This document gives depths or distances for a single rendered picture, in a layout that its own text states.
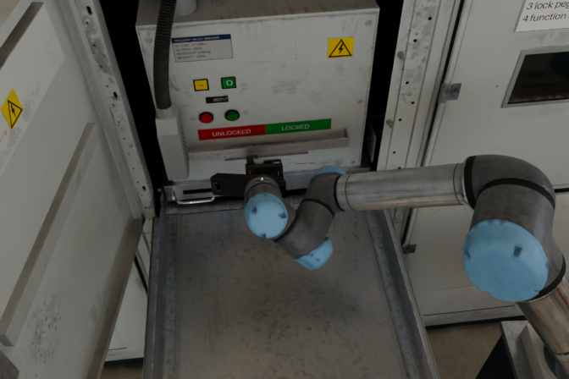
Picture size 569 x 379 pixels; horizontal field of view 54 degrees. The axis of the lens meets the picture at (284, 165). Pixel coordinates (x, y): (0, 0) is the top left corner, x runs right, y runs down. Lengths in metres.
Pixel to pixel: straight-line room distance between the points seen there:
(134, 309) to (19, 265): 0.92
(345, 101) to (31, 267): 0.75
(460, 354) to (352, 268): 0.98
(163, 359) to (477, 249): 0.73
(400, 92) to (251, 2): 0.38
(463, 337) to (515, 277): 1.45
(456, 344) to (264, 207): 1.42
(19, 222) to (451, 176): 0.72
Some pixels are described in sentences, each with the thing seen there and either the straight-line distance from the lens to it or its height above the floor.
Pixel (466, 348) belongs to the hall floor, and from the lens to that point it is 2.30.
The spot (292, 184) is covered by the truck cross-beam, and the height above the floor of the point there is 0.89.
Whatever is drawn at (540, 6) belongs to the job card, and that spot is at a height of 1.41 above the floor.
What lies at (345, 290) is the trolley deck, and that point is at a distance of 1.35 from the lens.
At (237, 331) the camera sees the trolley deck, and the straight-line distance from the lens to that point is 1.30.
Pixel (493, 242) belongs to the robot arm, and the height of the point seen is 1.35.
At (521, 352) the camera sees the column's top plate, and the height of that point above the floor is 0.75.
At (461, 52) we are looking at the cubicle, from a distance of 1.23.
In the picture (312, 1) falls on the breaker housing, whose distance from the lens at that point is 1.21.
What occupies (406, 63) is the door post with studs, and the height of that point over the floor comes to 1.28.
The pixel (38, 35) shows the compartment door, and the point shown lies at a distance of 0.97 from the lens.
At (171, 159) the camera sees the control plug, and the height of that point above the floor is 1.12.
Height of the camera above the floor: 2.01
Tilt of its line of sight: 47 degrees down
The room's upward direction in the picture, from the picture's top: 1 degrees counter-clockwise
